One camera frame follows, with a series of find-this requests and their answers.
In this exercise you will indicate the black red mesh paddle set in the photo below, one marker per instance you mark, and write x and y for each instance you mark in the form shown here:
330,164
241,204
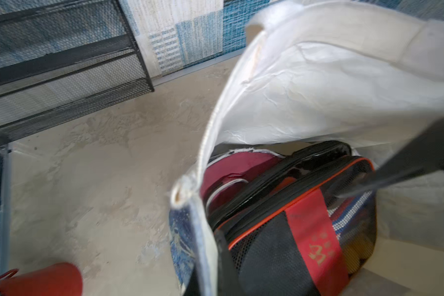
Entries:
287,232

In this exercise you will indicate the maroon paddle case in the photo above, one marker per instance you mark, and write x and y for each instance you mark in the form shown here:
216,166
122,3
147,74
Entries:
228,173

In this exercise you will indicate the black mesh shelf rack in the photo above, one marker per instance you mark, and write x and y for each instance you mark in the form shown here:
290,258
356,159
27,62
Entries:
61,60

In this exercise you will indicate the red metal pencil bucket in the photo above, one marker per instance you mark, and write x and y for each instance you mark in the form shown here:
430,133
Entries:
61,279

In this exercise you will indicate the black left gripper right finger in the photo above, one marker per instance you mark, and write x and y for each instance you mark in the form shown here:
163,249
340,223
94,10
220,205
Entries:
422,156

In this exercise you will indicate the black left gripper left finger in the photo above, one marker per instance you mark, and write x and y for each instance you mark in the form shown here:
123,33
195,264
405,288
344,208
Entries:
227,281

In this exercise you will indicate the white canvas tote bag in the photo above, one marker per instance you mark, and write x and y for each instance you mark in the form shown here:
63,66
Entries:
362,74

